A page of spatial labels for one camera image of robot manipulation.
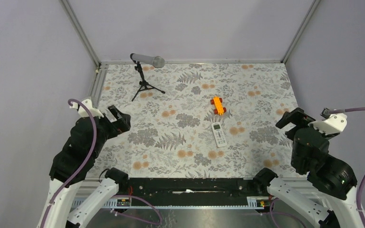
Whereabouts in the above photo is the white remote control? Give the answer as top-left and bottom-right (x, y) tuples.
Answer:
(211, 122), (227, 148)

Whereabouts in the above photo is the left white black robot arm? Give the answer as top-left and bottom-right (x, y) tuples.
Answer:
(37, 105), (131, 228)

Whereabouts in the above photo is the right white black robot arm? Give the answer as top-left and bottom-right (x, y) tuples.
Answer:
(253, 108), (365, 228)

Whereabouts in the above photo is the black mini tripod stand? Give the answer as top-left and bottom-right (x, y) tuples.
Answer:
(132, 62), (166, 102)

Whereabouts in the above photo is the grey microphone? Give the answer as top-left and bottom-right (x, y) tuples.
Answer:
(130, 53), (165, 68)

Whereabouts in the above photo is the floral patterned table mat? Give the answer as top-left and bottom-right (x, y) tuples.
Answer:
(88, 64), (297, 178)

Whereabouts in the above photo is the yellow toy brick car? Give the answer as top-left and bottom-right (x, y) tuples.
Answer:
(210, 96), (227, 115)

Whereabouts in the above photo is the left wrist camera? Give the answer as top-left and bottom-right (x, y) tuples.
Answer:
(68, 97), (104, 118)

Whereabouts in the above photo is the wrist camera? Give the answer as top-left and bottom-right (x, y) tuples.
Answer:
(308, 107), (347, 135)
(68, 97), (104, 118)

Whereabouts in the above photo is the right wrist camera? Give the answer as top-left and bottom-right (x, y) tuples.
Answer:
(308, 107), (347, 135)

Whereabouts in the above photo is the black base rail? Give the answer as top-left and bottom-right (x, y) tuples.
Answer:
(117, 178), (269, 208)

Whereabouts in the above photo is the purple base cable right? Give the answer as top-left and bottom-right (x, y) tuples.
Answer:
(258, 196), (309, 228)

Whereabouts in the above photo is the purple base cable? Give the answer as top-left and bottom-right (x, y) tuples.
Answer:
(110, 194), (163, 226)
(258, 196), (309, 228)

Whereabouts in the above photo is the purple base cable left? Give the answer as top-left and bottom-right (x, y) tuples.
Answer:
(110, 194), (163, 226)

